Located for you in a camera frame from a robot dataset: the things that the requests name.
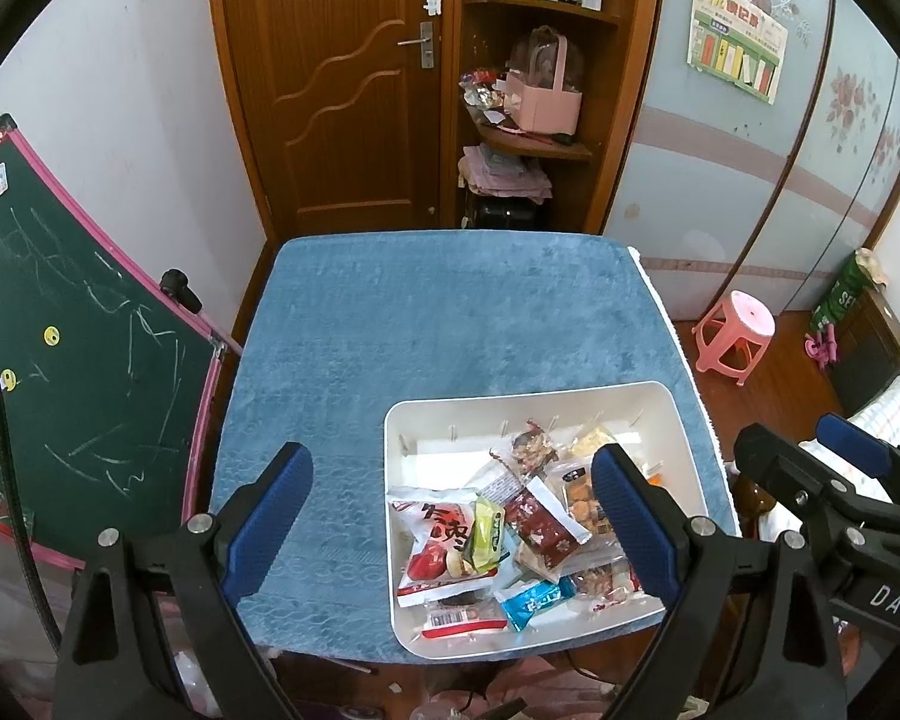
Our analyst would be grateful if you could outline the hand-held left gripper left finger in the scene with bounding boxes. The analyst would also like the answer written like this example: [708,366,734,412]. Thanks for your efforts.
[56,441,316,720]

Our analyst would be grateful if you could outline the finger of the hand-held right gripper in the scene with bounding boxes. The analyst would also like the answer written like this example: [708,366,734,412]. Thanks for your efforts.
[733,422,893,578]
[816,412,900,522]

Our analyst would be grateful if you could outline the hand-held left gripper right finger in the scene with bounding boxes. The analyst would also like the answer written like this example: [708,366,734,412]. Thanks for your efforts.
[591,442,848,720]

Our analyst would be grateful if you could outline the small red snack packet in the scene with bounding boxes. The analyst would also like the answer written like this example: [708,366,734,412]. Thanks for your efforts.
[570,559,638,605]

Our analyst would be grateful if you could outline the orange cracker packet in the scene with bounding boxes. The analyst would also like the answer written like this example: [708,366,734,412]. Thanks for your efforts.
[559,461,616,541]

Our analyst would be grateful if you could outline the dark brown snack packet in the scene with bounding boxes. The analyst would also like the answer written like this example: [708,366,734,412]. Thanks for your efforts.
[504,476,593,567]

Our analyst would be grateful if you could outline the clear pale cracker packet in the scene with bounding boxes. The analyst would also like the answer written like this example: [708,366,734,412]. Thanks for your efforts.
[570,426,620,462]

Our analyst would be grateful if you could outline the blue snack packet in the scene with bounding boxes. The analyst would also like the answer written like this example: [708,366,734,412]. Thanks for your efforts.
[495,577,578,631]

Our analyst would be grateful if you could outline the dark red clear packet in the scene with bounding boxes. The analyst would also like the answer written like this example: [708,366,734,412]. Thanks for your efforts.
[469,457,541,511]

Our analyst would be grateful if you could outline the green pastry packet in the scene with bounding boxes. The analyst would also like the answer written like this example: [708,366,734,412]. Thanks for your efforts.
[461,495,509,578]

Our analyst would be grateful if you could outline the white red date packet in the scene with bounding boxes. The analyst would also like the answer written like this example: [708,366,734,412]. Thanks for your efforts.
[388,487,496,608]

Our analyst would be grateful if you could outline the red white striped packet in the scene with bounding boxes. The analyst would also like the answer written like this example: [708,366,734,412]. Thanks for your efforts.
[418,600,509,640]

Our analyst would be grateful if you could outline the white plastic bin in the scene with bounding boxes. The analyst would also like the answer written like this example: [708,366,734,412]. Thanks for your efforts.
[382,380,713,662]

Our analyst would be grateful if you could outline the brown bedpost knob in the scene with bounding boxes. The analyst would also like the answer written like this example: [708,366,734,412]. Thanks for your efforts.
[731,476,777,541]

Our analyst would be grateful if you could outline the dark wooden cabinet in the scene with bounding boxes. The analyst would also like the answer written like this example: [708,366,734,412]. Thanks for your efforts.
[832,289,900,415]

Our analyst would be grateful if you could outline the pink plastic toy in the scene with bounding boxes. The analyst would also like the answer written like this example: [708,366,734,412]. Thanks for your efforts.
[802,328,841,368]

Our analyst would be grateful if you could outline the pink plastic stool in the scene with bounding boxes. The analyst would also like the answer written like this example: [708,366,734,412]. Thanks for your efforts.
[692,290,777,389]

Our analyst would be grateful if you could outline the green bag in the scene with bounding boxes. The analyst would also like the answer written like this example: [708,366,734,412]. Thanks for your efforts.
[808,251,882,335]

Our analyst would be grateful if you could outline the black chalkboard knob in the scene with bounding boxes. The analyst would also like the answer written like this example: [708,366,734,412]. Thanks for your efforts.
[159,268,203,314]

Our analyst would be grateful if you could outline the sliding door wardrobe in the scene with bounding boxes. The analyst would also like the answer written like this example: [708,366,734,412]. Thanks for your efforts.
[604,0,900,320]

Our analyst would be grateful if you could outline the black box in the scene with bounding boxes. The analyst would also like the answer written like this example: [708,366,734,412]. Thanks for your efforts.
[466,195,548,232]

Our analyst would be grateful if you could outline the folded pink cloths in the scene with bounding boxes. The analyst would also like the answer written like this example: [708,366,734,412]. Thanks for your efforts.
[457,144,554,202]

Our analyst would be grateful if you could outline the wooden door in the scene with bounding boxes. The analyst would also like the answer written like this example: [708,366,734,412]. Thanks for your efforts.
[206,0,458,241]

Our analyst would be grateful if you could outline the wooden corner shelf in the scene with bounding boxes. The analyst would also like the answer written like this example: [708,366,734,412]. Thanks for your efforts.
[442,0,668,235]

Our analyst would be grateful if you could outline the pink basket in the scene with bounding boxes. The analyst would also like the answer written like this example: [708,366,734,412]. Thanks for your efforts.
[506,25,584,134]

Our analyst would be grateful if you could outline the pile of wrapped candies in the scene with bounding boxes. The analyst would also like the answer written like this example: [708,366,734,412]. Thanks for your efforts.
[459,69,511,112]

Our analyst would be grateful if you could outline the thick black cable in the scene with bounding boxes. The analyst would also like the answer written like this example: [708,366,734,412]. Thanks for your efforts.
[0,313,65,653]

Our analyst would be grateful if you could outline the green chalkboard pink frame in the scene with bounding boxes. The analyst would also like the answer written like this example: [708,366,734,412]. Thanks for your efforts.
[0,114,245,571]

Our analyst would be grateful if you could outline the wall poster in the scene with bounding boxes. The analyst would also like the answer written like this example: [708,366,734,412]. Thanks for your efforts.
[690,0,788,106]

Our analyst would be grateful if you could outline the metal door handle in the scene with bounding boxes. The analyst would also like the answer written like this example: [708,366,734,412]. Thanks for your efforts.
[397,21,436,70]

